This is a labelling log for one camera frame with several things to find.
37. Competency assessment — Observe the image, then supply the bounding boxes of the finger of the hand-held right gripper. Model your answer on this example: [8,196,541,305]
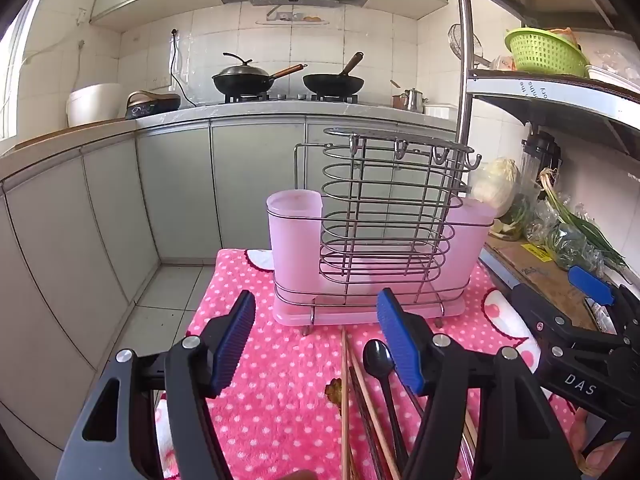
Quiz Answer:
[510,284,621,348]
[568,265,640,338]

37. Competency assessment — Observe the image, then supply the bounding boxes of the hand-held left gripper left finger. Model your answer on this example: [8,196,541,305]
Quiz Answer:
[55,290,257,480]

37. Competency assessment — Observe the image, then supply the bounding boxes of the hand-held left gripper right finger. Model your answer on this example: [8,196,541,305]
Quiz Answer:
[376,287,583,480]

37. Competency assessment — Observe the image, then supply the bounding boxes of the brown wooden chopstick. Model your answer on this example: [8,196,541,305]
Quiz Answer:
[341,329,352,480]
[346,344,402,480]

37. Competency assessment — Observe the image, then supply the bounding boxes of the wire utensil rack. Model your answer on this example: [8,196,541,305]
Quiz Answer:
[266,127,496,336]

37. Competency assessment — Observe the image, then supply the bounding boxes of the person's right hand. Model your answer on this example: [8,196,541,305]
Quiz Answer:
[572,407,640,480]

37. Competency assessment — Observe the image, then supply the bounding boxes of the black plastic spoon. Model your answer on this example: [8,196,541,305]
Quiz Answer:
[362,339,410,473]

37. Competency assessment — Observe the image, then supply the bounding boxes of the flat cardboard sheet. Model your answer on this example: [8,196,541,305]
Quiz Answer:
[482,235,601,331]

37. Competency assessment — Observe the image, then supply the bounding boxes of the plastic bag of greens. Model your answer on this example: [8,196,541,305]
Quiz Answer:
[500,192,601,271]

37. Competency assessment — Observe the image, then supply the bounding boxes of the green onions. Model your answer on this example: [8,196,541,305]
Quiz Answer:
[537,167,628,281]

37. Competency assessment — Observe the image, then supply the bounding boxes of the pink polka dot cloth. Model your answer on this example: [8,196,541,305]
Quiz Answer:
[155,247,581,480]

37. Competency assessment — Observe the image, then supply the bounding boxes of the brown food scrap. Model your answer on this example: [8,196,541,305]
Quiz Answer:
[325,379,347,413]

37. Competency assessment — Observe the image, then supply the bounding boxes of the dark wooden chopstick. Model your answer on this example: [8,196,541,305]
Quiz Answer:
[349,366,388,480]

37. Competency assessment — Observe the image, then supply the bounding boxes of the pink plastic cup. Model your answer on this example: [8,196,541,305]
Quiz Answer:
[266,189,323,306]
[445,199,496,291]

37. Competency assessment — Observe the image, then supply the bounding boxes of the napa cabbage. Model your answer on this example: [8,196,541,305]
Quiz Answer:
[470,157,521,218]

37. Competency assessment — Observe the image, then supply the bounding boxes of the black blender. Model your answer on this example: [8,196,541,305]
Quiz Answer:
[520,130,562,196]

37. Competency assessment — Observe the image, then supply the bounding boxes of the grey base cabinets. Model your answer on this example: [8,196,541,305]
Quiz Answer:
[0,115,458,441]

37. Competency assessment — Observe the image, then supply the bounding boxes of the metal storage shelf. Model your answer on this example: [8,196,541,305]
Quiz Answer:
[452,0,640,291]

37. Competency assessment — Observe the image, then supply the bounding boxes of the white plastic container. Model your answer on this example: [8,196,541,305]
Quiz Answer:
[585,64,640,93]

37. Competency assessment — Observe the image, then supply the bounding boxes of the green plastic basket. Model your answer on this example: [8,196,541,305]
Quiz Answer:
[504,27,590,77]

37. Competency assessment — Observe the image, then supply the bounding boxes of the steel kettle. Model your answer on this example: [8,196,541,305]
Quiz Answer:
[404,88,429,113]

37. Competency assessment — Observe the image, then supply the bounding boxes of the gas stove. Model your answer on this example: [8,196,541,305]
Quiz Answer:
[195,91,373,107]

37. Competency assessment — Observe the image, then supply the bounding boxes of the black electric cooker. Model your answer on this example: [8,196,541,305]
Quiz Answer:
[125,91,182,120]

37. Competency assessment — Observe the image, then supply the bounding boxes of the black wok with lid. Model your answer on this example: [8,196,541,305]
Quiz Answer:
[212,52,308,97]

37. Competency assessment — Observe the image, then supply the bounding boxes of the black open wok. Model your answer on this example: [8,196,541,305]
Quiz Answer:
[302,52,366,96]

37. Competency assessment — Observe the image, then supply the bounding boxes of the wooden cutting board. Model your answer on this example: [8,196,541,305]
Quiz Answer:
[15,117,136,150]

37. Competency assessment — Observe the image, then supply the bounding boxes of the metal mesh strainer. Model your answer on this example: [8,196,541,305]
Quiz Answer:
[447,24,493,68]

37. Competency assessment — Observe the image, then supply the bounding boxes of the white rice cooker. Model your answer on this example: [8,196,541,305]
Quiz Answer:
[66,83,123,128]

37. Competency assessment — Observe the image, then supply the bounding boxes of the window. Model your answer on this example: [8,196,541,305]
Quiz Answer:
[0,0,51,143]

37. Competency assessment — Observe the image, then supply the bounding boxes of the black power cable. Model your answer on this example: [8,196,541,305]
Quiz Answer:
[169,29,198,109]

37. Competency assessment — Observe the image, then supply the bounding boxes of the glass wall shelf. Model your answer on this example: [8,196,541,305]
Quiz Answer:
[256,5,331,27]

